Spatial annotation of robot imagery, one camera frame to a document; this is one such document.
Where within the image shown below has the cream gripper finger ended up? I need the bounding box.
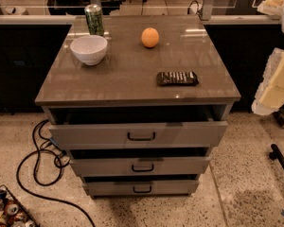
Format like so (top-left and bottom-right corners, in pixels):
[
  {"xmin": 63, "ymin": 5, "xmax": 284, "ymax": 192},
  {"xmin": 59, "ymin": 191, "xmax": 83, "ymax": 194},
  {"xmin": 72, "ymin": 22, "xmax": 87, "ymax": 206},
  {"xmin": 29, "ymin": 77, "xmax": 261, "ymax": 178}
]
[
  {"xmin": 251, "ymin": 48, "xmax": 284, "ymax": 115},
  {"xmin": 257, "ymin": 0, "xmax": 284, "ymax": 16}
]

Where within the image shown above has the black rxbar chocolate bar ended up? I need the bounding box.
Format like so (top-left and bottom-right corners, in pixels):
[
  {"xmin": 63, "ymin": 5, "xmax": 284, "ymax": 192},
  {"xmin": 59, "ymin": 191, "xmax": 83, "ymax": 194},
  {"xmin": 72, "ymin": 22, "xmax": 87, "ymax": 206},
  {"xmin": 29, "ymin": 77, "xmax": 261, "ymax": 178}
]
[{"xmin": 156, "ymin": 71, "xmax": 199, "ymax": 86}]

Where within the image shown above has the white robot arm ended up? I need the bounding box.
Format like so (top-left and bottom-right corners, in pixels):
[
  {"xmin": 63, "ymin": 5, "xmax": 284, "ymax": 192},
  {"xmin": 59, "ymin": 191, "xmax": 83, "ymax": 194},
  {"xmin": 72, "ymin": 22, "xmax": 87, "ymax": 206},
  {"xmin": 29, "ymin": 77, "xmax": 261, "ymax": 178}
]
[{"xmin": 251, "ymin": 0, "xmax": 284, "ymax": 115}]

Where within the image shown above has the white ceramic bowl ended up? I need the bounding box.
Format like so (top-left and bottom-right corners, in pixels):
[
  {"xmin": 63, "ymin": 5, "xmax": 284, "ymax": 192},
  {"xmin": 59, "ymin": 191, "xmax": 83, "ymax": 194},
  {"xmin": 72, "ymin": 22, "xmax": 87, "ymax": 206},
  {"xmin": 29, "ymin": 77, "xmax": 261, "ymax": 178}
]
[{"xmin": 70, "ymin": 35, "xmax": 108, "ymax": 65}]

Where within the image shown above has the black metal floor bar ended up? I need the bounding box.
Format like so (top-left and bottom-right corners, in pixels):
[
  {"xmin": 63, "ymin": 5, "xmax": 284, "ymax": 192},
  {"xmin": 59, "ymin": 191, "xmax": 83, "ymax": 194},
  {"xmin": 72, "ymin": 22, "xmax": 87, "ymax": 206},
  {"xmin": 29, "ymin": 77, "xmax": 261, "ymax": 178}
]
[{"xmin": 269, "ymin": 144, "xmax": 284, "ymax": 170}]

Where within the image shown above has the orange fruit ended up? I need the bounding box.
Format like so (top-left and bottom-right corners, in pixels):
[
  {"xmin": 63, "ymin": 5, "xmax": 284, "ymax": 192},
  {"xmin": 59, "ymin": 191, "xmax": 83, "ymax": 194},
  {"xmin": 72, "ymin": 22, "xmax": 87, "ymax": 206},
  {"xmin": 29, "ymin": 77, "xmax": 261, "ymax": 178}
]
[{"xmin": 141, "ymin": 27, "xmax": 159, "ymax": 48}]

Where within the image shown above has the grey drawer cabinet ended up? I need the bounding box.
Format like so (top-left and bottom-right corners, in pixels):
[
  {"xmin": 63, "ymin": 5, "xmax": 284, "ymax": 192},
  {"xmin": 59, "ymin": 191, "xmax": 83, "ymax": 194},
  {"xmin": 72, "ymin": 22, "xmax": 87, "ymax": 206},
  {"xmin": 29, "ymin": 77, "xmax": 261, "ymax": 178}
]
[{"xmin": 34, "ymin": 14, "xmax": 242, "ymax": 200}]

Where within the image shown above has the green soda can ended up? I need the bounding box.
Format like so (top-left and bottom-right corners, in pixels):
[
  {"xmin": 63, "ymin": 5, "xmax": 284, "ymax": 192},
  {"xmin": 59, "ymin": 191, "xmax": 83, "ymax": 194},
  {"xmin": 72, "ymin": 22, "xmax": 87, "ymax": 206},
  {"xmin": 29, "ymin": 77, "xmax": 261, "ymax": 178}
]
[{"xmin": 84, "ymin": 4, "xmax": 104, "ymax": 36}]

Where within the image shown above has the middle grey drawer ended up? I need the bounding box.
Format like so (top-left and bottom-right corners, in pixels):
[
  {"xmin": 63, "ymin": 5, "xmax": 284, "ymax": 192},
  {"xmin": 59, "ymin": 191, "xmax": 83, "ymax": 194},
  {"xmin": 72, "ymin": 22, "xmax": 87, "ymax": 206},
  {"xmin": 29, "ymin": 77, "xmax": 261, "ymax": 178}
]
[{"xmin": 70, "ymin": 148, "xmax": 210, "ymax": 177}]

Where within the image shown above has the grey drawer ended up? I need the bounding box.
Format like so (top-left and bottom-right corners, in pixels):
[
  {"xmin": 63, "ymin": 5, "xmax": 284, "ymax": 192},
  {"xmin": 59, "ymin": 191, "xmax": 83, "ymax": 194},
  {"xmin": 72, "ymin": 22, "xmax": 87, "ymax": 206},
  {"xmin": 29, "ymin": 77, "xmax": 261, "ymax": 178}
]
[
  {"xmin": 82, "ymin": 174, "xmax": 199, "ymax": 198},
  {"xmin": 49, "ymin": 111, "xmax": 227, "ymax": 149},
  {"xmin": 70, "ymin": 148, "xmax": 210, "ymax": 177}
]

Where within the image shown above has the seated person in background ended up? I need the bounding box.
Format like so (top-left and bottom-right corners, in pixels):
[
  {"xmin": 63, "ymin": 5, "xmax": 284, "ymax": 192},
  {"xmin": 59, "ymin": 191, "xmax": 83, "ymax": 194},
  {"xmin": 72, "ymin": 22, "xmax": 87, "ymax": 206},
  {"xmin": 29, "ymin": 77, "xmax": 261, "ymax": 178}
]
[{"xmin": 47, "ymin": 0, "xmax": 84, "ymax": 15}]

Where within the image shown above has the bottom grey drawer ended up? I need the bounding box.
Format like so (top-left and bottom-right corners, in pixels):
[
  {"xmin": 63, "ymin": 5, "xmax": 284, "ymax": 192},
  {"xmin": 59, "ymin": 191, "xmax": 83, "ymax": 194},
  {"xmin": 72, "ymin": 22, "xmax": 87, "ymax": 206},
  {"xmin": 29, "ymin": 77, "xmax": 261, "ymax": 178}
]
[{"xmin": 82, "ymin": 174, "xmax": 199, "ymax": 198}]

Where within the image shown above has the top grey drawer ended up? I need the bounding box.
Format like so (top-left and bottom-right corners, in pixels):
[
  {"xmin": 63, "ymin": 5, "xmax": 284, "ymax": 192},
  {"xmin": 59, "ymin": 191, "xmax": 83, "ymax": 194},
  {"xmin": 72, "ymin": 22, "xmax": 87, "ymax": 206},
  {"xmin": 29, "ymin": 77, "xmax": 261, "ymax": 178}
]
[{"xmin": 49, "ymin": 111, "xmax": 227, "ymax": 149}]

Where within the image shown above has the black floor cable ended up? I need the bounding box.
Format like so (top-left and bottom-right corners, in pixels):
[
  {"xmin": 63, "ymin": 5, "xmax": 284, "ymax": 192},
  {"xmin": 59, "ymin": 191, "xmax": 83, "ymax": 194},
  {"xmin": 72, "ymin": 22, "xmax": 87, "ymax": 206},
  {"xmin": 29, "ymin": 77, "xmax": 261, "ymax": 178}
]
[{"xmin": 15, "ymin": 119, "xmax": 97, "ymax": 227}]

